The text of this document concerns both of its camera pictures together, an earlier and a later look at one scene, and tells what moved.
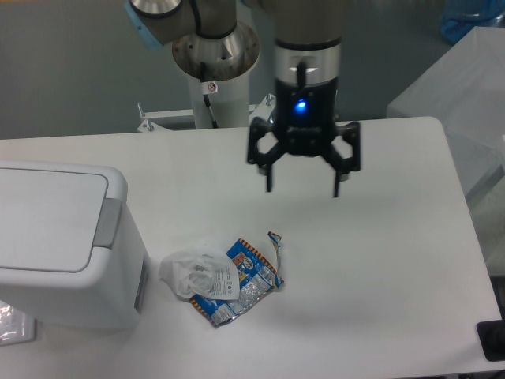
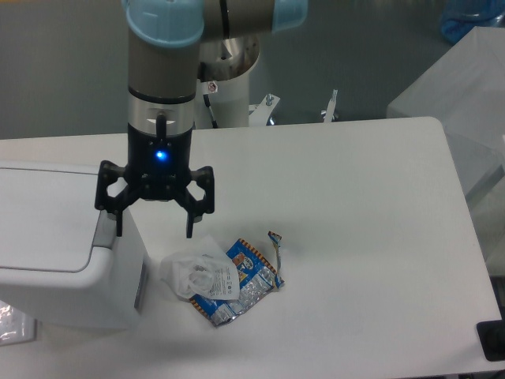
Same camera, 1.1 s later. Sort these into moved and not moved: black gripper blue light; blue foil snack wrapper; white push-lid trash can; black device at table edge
Moved: black gripper blue light
Not moved: black device at table edge; blue foil snack wrapper; white push-lid trash can
